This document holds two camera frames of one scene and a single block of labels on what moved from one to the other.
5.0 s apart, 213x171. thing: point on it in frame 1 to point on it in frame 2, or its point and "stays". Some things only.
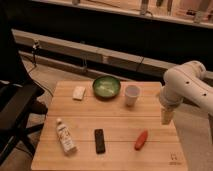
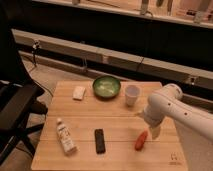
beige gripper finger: [166, 116] to [155, 131]
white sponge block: [78, 93] stays
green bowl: [106, 86] stays
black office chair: [20, 107] stays
